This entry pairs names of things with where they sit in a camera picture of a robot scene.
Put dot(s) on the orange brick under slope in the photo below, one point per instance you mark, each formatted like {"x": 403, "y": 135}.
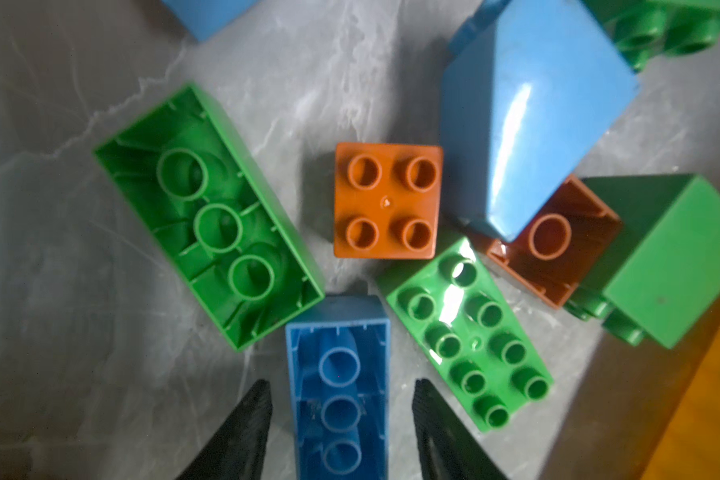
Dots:
{"x": 559, "y": 246}

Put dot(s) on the green long brick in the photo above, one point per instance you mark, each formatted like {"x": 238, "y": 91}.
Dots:
{"x": 186, "y": 172}
{"x": 456, "y": 313}

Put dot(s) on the orange brick centre right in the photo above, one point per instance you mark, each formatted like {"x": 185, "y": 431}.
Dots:
{"x": 387, "y": 200}

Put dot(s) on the green cube brick right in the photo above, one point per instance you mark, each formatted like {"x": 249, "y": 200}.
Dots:
{"x": 643, "y": 29}

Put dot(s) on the green long brick upper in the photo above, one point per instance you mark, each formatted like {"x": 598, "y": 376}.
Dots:
{"x": 186, "y": 172}

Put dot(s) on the yellow bin front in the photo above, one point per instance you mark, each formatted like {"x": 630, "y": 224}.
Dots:
{"x": 690, "y": 445}

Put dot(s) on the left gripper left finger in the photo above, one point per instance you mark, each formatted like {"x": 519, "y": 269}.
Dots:
{"x": 237, "y": 450}

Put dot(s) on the blue long brick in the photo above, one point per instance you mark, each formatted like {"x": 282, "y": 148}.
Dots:
{"x": 338, "y": 355}

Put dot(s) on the green brick bottom centre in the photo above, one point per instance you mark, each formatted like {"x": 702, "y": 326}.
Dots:
{"x": 662, "y": 271}

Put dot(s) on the light blue slope brick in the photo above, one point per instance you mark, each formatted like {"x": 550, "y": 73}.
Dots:
{"x": 529, "y": 89}

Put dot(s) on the green long brick centre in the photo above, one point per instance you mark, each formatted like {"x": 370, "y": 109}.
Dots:
{"x": 456, "y": 313}

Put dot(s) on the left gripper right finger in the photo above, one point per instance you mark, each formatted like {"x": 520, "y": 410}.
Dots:
{"x": 446, "y": 448}

